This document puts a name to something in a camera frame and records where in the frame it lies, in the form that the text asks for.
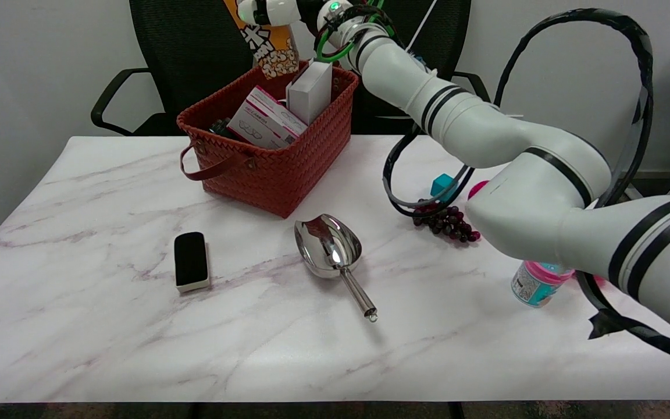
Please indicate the black mesh office chair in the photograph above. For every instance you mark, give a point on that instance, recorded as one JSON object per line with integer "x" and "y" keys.
{"x": 195, "y": 52}
{"x": 451, "y": 35}

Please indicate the pink white carton box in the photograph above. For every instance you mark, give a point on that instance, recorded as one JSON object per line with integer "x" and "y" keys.
{"x": 265, "y": 119}

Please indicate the dark small item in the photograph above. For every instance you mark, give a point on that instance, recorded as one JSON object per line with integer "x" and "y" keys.
{"x": 221, "y": 128}

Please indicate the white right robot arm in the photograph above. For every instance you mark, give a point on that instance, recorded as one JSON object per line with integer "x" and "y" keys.
{"x": 486, "y": 128}

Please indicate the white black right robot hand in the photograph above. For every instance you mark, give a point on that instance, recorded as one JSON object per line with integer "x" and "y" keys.
{"x": 274, "y": 10}

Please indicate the pink lidded teal container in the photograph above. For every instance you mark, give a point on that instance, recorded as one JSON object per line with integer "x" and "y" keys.
{"x": 535, "y": 288}

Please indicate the purple toy grape bunch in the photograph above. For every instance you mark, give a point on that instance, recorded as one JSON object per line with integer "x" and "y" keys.
{"x": 448, "y": 224}

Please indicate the black whiteboard eraser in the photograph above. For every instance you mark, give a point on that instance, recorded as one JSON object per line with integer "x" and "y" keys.
{"x": 191, "y": 259}

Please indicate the magenta toy apple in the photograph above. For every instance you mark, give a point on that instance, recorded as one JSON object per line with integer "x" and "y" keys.
{"x": 477, "y": 189}

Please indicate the metal scoop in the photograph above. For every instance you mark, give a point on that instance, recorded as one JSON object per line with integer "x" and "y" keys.
{"x": 326, "y": 244}

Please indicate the plain white box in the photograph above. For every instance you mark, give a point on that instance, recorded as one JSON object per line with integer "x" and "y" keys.
{"x": 312, "y": 93}

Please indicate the red woven basket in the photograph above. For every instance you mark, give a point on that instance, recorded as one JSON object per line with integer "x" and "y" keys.
{"x": 277, "y": 174}

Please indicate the orange popcorn box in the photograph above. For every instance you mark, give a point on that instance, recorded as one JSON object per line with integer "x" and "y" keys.
{"x": 271, "y": 52}

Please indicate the teal cube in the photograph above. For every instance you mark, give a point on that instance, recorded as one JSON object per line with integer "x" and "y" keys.
{"x": 441, "y": 185}

